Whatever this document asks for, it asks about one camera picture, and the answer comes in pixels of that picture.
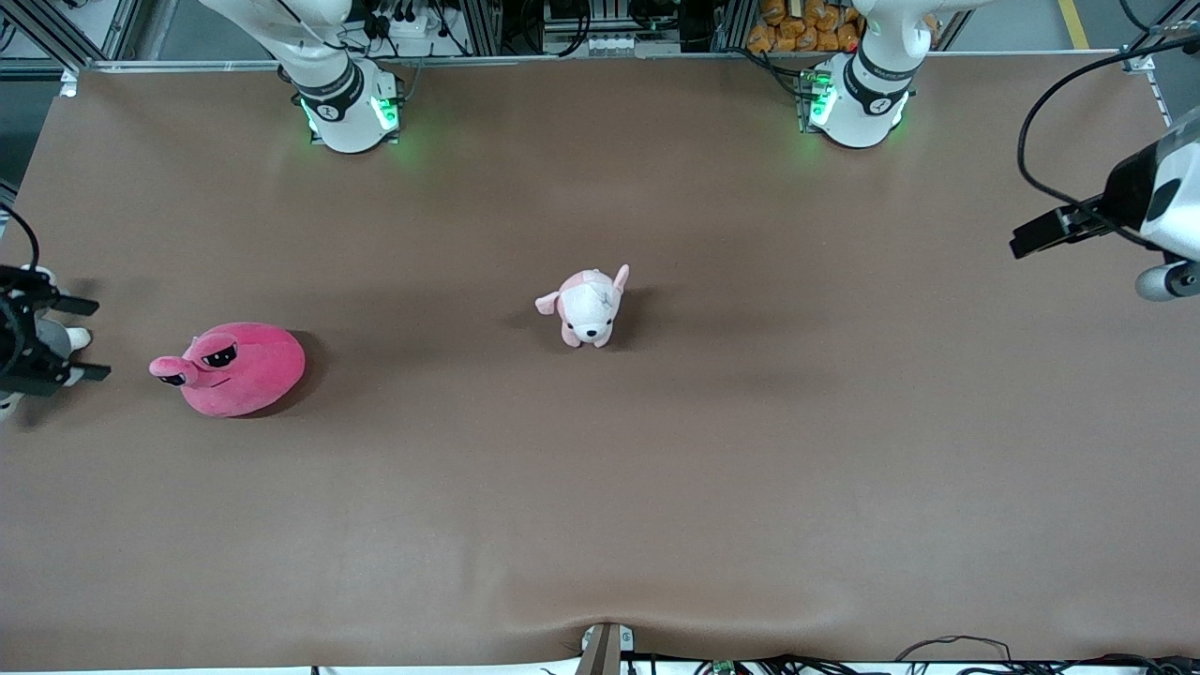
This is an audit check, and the bright pink blob plush toy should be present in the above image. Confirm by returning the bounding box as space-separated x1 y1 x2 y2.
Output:
148 322 308 419

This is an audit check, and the grey white husky plush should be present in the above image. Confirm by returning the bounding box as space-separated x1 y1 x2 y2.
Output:
0 270 93 422

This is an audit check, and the pile of orange plush toys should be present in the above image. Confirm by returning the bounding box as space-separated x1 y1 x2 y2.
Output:
746 0 865 54

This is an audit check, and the white power strip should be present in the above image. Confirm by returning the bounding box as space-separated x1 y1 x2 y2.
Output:
373 13 443 40

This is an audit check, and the pale pink dog plush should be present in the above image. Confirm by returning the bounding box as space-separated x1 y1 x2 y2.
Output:
534 264 631 350

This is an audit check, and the brown table cover mat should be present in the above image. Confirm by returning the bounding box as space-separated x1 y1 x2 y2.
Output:
0 52 1200 672

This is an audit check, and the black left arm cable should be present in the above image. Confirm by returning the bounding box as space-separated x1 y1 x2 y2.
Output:
1018 36 1200 251

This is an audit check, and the bundle of black cables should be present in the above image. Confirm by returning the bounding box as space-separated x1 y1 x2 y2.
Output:
689 635 1200 675

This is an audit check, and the aluminium frame rail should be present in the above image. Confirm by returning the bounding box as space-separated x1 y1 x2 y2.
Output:
61 52 1131 73

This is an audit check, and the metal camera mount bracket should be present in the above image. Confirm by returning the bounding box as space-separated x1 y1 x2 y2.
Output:
576 622 636 675

